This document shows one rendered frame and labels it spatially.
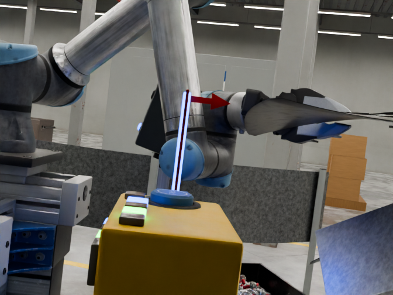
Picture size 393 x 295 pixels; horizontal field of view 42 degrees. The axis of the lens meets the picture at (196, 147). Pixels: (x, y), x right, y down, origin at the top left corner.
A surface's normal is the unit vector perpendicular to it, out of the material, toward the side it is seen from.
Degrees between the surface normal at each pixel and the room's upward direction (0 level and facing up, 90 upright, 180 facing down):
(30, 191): 90
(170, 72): 89
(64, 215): 90
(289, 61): 90
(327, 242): 55
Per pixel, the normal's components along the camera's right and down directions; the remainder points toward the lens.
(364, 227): -0.56, -0.62
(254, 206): 0.40, 0.10
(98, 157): -0.18, 0.03
